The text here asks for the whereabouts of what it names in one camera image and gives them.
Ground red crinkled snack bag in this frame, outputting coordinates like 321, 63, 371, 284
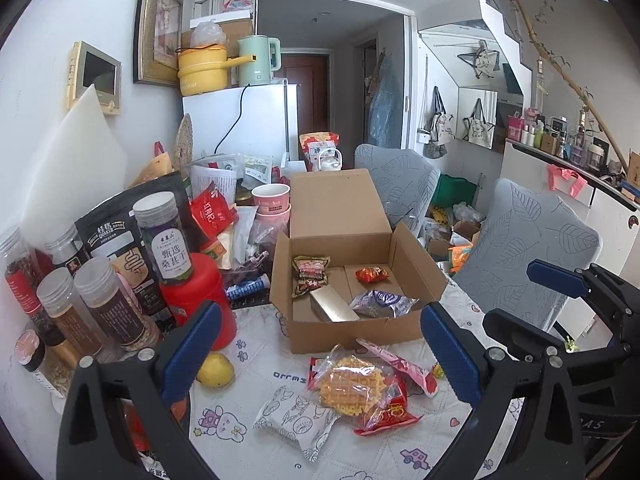
307, 356, 424, 437

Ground near grey leaf chair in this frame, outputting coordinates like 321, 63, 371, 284
454, 178, 602, 332

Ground white foam board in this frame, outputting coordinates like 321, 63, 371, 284
21, 87, 128, 247

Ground pink cone snack packet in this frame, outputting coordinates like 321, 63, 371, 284
356, 338, 438, 398

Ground red plastic canister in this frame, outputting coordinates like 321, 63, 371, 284
160, 252, 236, 351

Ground green red candy packet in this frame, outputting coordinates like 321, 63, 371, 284
292, 256, 331, 298

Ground black stand-up pouch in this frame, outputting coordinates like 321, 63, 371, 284
75, 171, 202, 333

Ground white doodle snack packet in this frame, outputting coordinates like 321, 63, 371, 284
253, 386, 341, 463

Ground yellow lemon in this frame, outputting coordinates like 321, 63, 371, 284
196, 352, 234, 388

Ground red gold snack packet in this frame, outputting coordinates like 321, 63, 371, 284
355, 266, 390, 285

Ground green yellow lollipop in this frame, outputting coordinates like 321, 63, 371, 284
431, 363, 446, 379

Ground gold rectangular snack box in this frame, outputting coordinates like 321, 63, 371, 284
310, 285, 360, 323

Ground wall intercom panel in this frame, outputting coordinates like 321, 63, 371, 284
65, 41, 122, 115

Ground woven round trivet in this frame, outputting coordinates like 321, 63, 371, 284
172, 114, 193, 174

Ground brown cardboard box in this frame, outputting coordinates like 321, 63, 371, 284
270, 169, 448, 354

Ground waffle cookie clear bag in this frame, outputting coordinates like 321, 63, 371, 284
309, 344, 394, 417

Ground white mini fridge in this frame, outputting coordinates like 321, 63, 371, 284
182, 84, 298, 164

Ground purple white snack packet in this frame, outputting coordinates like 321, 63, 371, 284
350, 290, 418, 318

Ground grey leaf chair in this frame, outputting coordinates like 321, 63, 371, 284
355, 144, 440, 237
454, 178, 602, 332

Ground pink paper cups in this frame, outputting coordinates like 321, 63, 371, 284
252, 183, 291, 228

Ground gold framed picture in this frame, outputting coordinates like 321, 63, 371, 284
134, 0, 183, 87

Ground far grey leaf chair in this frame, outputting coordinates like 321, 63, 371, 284
355, 144, 440, 237

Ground brown label clear jar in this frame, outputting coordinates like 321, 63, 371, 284
74, 257, 160, 352

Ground green electric kettle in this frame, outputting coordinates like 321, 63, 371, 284
238, 35, 281, 86

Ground dark label clear jar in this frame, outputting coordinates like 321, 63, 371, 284
132, 191, 193, 285

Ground yellow pot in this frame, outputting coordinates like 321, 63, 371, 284
178, 44, 257, 96

